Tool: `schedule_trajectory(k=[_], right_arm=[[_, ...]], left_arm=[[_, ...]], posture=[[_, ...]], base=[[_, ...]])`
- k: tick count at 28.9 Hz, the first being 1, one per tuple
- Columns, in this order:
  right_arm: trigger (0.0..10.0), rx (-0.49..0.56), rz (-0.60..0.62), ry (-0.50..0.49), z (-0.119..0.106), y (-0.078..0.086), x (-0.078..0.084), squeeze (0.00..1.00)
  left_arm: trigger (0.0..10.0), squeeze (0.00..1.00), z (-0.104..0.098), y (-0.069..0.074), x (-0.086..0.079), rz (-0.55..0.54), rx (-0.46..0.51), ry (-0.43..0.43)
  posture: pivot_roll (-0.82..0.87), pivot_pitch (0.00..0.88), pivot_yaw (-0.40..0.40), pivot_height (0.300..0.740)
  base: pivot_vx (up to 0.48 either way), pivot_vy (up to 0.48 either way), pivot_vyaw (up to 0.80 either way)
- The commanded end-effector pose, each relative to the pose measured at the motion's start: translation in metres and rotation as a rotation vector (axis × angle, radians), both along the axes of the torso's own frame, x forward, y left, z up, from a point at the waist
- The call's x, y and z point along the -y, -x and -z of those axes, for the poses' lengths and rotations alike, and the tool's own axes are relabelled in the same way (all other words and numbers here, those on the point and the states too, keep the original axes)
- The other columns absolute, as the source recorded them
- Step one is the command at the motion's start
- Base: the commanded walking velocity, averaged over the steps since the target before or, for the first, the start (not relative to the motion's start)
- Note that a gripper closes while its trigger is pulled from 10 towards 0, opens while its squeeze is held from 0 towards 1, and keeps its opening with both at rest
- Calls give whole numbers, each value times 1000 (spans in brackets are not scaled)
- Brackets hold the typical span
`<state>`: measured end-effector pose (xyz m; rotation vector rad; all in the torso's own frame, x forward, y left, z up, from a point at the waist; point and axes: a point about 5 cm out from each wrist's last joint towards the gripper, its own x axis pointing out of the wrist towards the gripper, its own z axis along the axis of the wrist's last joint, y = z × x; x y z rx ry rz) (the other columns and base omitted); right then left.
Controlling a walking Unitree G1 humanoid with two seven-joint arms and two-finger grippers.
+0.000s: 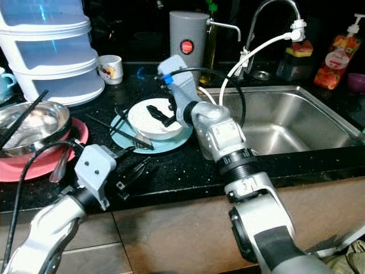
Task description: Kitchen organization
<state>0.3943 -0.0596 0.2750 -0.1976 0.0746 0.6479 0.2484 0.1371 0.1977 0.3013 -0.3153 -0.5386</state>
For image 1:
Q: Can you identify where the grey water filter canister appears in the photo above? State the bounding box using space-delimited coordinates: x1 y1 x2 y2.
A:
169 10 241 89

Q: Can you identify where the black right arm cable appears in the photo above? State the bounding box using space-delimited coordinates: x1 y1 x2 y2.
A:
163 67 247 126

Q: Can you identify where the orange dish soap bottle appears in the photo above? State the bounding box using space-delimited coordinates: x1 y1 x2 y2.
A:
314 13 365 90

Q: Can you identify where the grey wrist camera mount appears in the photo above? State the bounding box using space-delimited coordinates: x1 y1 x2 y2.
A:
157 55 200 129
74 144 119 211

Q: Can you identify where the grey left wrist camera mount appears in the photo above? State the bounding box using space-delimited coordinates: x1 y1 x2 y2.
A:
74 144 119 211

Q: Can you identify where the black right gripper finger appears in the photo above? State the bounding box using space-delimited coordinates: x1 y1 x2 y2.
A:
147 104 179 127

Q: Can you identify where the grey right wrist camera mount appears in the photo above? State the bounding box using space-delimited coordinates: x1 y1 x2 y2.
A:
157 55 200 129

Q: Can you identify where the purple cup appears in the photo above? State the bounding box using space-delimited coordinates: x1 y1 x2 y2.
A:
347 72 365 95

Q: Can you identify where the stainless steel sink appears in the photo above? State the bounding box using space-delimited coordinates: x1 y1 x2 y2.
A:
197 86 365 158

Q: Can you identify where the green woven sack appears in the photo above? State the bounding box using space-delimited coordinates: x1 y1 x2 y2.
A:
311 237 365 274

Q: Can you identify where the stainless steel bowl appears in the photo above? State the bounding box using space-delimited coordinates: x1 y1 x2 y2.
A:
0 101 74 158

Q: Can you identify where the black chopstick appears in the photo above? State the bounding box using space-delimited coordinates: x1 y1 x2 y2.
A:
94 120 155 150
86 114 146 146
0 94 46 148
3 90 50 144

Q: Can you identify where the clear plastic sponge holder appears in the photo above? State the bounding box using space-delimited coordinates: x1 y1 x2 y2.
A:
275 53 313 82

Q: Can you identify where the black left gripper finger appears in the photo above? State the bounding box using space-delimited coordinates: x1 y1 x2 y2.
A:
127 164 152 192
127 156 152 176

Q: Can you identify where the yellow oil bottle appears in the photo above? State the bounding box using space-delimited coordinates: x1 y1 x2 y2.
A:
204 0 220 68

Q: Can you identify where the white faucet hose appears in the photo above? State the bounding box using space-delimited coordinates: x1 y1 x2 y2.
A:
198 19 307 103

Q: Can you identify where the teal mug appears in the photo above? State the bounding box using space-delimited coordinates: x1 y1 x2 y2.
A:
0 68 18 103

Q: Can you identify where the red yellow sponge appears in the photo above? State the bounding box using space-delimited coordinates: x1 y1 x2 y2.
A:
291 40 314 57

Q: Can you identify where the white stacked food container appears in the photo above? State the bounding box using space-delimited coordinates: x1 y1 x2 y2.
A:
0 0 106 107

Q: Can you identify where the pink plate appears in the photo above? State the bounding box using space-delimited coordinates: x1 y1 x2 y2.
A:
0 119 89 183

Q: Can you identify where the beige kitchen cabinet front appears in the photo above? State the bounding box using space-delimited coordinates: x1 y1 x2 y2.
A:
0 176 365 274

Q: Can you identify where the metal kitchen faucet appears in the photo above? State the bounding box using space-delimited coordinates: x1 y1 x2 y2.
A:
242 0 303 72

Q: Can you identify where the teal plate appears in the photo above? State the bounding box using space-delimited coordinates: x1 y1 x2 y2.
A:
110 107 193 155

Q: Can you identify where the white printed mug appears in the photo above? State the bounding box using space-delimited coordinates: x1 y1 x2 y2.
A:
98 55 124 85

